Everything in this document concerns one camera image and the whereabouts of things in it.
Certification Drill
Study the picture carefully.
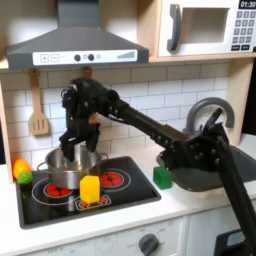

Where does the yellow wooden block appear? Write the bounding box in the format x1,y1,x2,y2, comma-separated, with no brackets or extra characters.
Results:
79,175,102,205

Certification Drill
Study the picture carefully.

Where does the green wooden block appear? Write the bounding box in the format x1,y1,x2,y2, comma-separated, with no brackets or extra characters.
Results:
152,165,174,191

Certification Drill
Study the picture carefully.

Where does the steel pot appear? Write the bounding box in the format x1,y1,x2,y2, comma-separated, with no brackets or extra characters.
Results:
36,144,110,191

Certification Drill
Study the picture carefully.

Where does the wooden slotted spatula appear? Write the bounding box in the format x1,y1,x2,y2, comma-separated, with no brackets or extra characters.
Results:
27,69,51,137

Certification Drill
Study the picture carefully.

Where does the orange toy vegetable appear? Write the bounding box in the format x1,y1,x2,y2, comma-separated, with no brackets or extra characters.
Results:
12,158,32,181

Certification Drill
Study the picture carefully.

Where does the small green toy vegetable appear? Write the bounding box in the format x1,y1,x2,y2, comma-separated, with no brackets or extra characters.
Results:
16,170,34,186

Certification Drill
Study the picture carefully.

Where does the black stove top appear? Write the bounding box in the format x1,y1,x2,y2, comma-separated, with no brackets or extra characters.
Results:
15,155,162,230

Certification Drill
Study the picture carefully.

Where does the grey extractor hood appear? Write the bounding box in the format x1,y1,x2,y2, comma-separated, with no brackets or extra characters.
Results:
5,0,150,70

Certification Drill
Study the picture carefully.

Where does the grey tap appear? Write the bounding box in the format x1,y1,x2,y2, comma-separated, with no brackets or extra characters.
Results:
182,96,236,136

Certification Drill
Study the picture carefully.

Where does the dark grey sink basin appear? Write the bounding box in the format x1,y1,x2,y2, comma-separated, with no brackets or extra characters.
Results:
156,144,256,193

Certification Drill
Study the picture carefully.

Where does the grey oven knob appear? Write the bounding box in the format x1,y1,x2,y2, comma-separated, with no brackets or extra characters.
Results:
137,232,160,256

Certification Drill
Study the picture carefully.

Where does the white toy microwave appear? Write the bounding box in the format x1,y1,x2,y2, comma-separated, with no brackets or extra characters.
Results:
157,0,256,58

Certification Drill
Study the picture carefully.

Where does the black oven door panel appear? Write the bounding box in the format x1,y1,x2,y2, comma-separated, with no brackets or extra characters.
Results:
213,228,250,256

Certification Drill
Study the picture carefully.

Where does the light wooden kitchen frame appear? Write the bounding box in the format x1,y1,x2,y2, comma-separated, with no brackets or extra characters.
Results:
0,0,256,185

